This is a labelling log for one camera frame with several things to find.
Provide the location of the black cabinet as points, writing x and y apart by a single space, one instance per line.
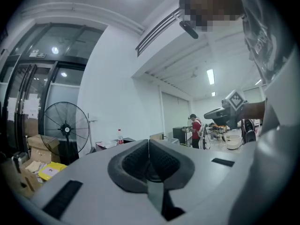
178 135

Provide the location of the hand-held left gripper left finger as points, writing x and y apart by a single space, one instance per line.
131 172

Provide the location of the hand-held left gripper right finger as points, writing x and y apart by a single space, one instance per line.
173 170

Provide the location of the small ceiling light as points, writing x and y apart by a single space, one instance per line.
213 94

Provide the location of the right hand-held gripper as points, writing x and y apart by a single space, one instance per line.
230 112

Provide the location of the white paper sheet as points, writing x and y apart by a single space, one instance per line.
31 108
11 109

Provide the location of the clear bottle with red label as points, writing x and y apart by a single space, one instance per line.
120 137

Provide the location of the black framed glass door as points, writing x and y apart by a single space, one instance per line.
54 78

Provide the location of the black standing fan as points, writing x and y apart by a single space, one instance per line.
66 128

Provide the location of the shallow box with white contents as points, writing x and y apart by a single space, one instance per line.
106 144

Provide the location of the long ceiling light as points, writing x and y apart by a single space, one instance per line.
210 76

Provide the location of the black slatted air vent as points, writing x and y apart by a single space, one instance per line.
159 32

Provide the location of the person's grey printed shirt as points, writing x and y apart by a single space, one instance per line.
272 102

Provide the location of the yellow packet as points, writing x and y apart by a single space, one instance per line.
52 170

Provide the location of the exit sign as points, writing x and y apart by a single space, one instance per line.
38 54

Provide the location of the person's right forearm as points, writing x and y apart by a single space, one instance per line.
254 110

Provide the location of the black head-worn camera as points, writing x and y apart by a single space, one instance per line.
188 30

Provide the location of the open cardboard box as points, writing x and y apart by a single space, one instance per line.
42 149

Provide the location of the white bucket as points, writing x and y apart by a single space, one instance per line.
233 142

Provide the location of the large cardboard box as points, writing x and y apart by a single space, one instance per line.
21 179

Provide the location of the black and white bag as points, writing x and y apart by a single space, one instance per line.
249 131

